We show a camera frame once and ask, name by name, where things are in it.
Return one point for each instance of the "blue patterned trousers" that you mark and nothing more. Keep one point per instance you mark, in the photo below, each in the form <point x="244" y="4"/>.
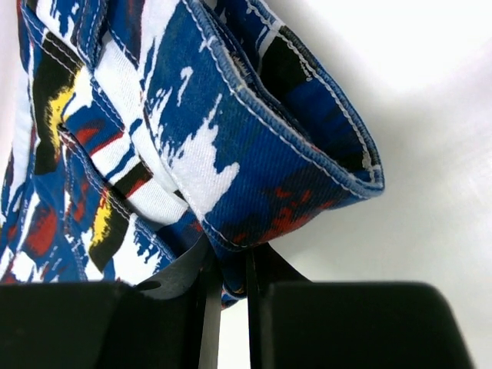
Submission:
<point x="143" y="126"/>

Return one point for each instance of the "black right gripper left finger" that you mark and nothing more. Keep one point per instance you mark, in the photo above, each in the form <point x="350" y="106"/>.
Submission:
<point x="187" y="311"/>

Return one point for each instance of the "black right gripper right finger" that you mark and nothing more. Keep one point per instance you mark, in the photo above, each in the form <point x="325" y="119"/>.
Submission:
<point x="264" y="268"/>

